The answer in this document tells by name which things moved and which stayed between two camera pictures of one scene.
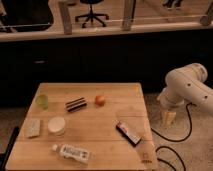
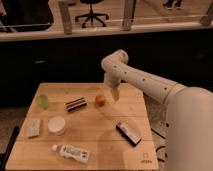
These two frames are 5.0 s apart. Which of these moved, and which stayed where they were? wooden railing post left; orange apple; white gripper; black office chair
Moved: white gripper
Stayed: black office chair; wooden railing post left; orange apple
